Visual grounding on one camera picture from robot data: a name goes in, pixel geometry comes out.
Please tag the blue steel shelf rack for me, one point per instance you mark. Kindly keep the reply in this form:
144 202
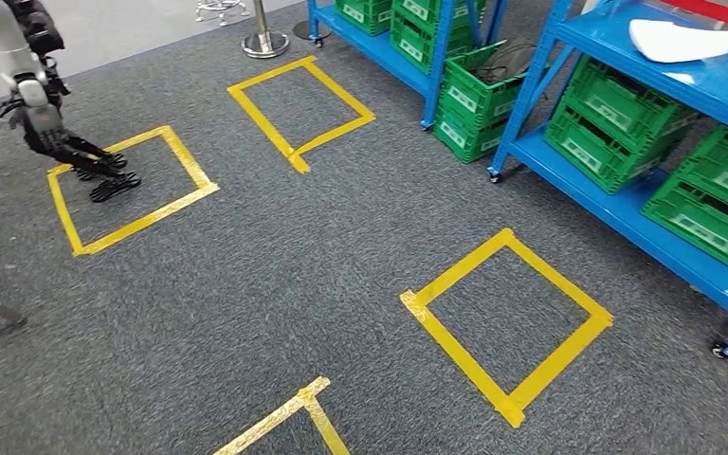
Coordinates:
370 44
715 81

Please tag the white triangular panel part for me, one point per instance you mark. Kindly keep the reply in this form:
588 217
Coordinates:
678 41

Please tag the yellow tape square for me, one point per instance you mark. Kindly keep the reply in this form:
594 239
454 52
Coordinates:
304 397
464 363
150 218

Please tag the black stool chrome base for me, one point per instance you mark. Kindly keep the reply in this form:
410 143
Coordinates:
219 7

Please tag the black legged humanoid robot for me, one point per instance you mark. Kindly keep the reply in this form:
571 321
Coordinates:
37 119

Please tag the black round post base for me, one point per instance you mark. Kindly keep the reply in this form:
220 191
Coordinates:
310 30

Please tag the chrome barrier post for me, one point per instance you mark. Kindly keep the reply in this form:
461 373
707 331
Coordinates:
265 44

